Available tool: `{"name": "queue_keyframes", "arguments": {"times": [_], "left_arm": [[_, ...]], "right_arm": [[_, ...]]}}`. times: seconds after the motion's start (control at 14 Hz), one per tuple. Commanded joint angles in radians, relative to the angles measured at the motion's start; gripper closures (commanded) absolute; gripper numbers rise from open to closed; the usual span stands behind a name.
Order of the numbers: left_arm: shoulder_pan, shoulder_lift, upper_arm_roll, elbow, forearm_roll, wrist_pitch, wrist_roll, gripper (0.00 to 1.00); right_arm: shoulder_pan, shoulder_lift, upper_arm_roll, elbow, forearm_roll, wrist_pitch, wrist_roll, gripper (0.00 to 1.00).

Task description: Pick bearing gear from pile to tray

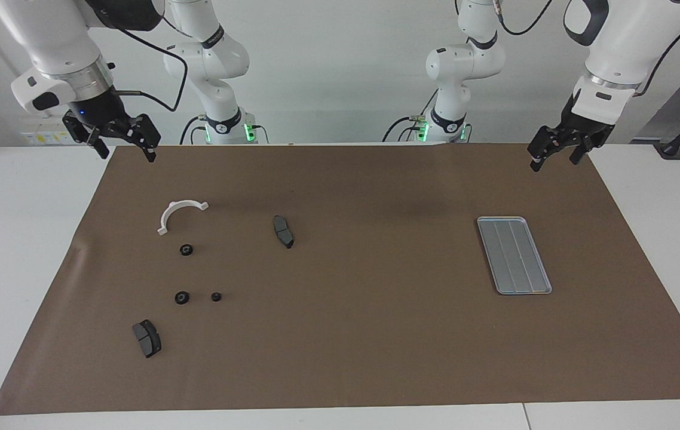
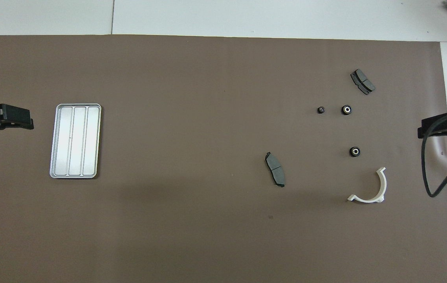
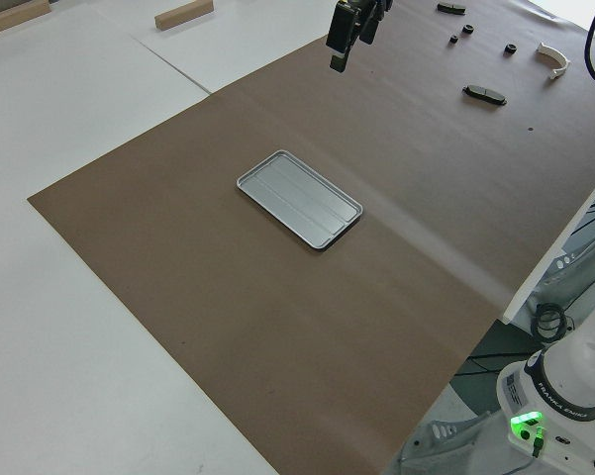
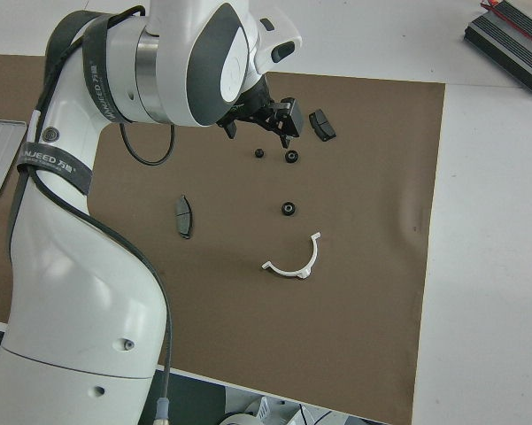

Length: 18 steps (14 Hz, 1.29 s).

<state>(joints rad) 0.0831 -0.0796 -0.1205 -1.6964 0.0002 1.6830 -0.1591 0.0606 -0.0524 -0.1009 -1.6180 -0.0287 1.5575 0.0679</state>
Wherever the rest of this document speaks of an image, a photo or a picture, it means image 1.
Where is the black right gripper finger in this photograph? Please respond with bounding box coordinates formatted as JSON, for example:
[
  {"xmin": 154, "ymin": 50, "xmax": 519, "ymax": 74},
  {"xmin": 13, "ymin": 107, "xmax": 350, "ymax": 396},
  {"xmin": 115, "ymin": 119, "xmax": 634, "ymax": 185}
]
[
  {"xmin": 63, "ymin": 112, "xmax": 111, "ymax": 159},
  {"xmin": 114, "ymin": 113, "xmax": 162, "ymax": 163}
]

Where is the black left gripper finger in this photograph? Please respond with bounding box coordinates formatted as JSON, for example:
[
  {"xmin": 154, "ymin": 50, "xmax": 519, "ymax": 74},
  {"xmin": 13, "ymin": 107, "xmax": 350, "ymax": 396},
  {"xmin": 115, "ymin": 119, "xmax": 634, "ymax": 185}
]
[
  {"xmin": 568, "ymin": 134, "xmax": 602, "ymax": 166},
  {"xmin": 527, "ymin": 125, "xmax": 565, "ymax": 173}
]

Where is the silver metal tray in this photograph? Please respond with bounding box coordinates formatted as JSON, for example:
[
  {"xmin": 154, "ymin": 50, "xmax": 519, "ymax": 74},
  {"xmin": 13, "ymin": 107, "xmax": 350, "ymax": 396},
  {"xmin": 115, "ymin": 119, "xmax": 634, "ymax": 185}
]
[{"xmin": 476, "ymin": 216, "xmax": 553, "ymax": 296}]

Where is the long dark brake pad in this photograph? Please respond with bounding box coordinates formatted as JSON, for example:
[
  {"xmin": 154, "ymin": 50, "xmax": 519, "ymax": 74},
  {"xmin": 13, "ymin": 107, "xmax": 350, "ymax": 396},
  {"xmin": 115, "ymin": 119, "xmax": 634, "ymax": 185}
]
[{"xmin": 272, "ymin": 215, "xmax": 295, "ymax": 250}]

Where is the short dark brake pad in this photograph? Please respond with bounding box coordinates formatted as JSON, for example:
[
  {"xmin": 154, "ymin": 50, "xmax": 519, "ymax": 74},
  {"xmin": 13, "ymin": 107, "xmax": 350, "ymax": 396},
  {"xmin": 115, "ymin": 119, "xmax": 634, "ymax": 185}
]
[{"xmin": 132, "ymin": 320, "xmax": 163, "ymax": 359}]

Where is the brown paper mat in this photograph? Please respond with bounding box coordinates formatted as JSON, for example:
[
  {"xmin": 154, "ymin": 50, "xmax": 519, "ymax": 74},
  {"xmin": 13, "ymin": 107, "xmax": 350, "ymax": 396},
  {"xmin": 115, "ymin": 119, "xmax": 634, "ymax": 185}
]
[{"xmin": 0, "ymin": 142, "xmax": 680, "ymax": 416}]

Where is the black base cable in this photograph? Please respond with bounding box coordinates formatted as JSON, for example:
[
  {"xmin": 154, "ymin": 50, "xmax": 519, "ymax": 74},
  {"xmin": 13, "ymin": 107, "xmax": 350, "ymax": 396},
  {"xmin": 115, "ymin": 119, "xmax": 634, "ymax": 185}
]
[
  {"xmin": 382, "ymin": 116, "xmax": 421, "ymax": 143},
  {"xmin": 180, "ymin": 115, "xmax": 206, "ymax": 145}
]

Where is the white wall socket box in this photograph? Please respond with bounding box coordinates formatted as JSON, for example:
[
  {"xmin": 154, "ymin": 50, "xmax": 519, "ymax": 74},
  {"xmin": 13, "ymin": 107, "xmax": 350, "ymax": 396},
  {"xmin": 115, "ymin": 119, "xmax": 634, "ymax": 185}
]
[{"xmin": 19, "ymin": 115, "xmax": 73, "ymax": 146}]

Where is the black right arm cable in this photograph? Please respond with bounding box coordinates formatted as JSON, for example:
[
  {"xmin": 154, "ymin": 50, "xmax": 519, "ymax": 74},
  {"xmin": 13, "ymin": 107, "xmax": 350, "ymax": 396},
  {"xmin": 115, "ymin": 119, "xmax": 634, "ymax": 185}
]
[{"xmin": 114, "ymin": 18, "xmax": 189, "ymax": 113}]

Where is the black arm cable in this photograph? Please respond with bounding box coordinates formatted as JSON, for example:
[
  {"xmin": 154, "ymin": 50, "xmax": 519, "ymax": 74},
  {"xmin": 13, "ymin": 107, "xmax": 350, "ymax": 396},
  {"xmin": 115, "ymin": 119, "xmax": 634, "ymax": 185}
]
[
  {"xmin": 492, "ymin": 0, "xmax": 680, "ymax": 97},
  {"xmin": 114, "ymin": 18, "xmax": 189, "ymax": 113}
]

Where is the white curved plastic bracket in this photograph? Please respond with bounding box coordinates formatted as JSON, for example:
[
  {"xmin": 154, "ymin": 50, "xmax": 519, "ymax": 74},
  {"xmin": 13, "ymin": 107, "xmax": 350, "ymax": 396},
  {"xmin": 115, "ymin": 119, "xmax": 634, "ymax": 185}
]
[{"xmin": 157, "ymin": 200, "xmax": 210, "ymax": 236}]

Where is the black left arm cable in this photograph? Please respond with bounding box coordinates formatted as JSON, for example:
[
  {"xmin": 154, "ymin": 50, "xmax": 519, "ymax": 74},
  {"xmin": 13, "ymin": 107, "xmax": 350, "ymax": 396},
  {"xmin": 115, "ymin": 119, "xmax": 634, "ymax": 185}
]
[{"xmin": 492, "ymin": 0, "xmax": 680, "ymax": 97}]

